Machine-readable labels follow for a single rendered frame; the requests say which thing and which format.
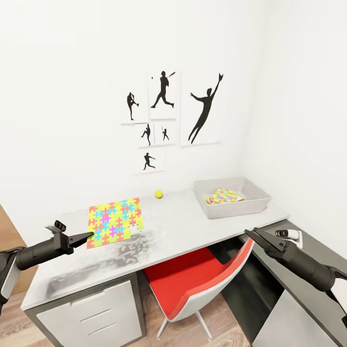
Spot board game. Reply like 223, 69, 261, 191
205, 192, 245, 205

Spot jigsaw puzzle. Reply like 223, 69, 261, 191
211, 188, 237, 203
87, 197, 144, 249

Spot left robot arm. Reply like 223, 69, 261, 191
0, 218, 94, 315

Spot tennis ball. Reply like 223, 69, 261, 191
155, 190, 163, 199

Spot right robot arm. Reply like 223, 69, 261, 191
244, 227, 347, 328

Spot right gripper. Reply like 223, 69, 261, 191
244, 227, 316, 280

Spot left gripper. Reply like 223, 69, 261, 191
33, 232, 94, 265

